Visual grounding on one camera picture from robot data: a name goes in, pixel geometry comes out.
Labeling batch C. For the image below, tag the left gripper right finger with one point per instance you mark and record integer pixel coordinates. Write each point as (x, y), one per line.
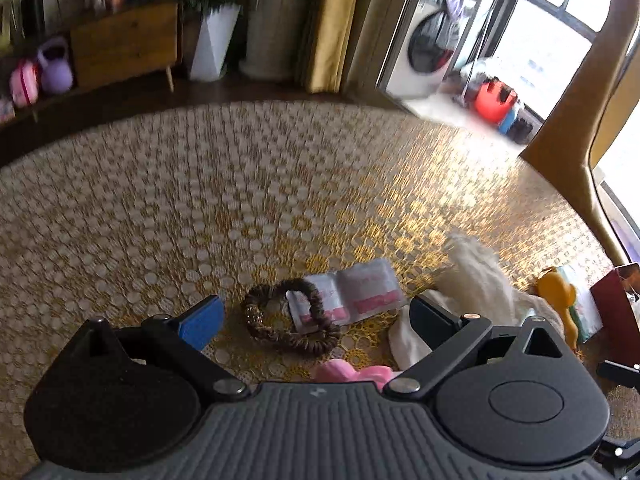
(453, 340)

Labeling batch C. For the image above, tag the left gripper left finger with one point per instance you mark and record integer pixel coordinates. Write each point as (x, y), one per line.
(175, 344)

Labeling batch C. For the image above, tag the pink white sachet packet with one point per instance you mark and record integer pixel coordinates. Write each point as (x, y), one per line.
(361, 291)

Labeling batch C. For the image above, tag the orange plush toy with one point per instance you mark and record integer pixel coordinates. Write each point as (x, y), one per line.
(561, 296)

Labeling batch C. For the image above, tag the brown hair scrunchie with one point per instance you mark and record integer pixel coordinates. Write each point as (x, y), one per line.
(266, 310)

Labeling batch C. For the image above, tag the white crumpled cloth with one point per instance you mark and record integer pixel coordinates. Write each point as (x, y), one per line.
(471, 282)

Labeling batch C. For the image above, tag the red metal box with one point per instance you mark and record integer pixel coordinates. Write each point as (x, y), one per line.
(617, 298)

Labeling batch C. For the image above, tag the teal white tissue pack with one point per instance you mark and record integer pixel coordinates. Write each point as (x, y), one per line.
(584, 311)

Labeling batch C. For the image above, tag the white bunny plush toy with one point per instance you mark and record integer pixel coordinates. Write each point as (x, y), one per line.
(335, 371)

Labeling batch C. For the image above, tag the purple kettle toy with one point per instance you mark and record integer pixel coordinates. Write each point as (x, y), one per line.
(56, 73)

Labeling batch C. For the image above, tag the white washing machine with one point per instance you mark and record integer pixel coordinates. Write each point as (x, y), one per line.
(422, 49)

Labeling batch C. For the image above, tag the pink toy backpack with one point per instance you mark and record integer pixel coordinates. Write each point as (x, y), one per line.
(24, 84)

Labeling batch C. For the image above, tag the yellow curtain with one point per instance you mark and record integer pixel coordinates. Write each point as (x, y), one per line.
(326, 43)

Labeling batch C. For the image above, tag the wooden drawer cabinet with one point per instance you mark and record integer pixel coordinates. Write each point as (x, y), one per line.
(130, 43)

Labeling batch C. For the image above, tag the white angular planter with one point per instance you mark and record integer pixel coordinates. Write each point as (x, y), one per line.
(213, 41)

